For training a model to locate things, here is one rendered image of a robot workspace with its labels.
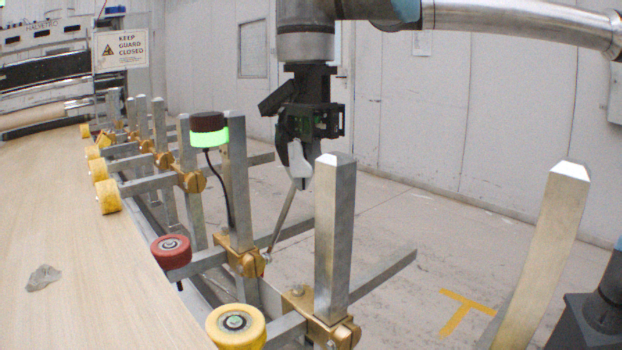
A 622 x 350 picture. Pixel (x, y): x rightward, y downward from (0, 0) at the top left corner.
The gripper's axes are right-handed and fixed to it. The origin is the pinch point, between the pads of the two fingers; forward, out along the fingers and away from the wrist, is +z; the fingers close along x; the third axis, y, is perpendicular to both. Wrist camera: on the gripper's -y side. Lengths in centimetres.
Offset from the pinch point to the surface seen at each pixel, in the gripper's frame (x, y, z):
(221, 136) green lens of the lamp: -11.1, -6.0, -8.9
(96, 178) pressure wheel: -30, -59, 7
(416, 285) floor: 113, -32, 101
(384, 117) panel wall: 253, -166, 33
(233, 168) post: -8.9, -7.0, -2.8
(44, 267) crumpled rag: -47, -17, 10
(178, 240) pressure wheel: -19.3, -13.5, 10.8
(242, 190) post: -7.4, -7.1, 1.7
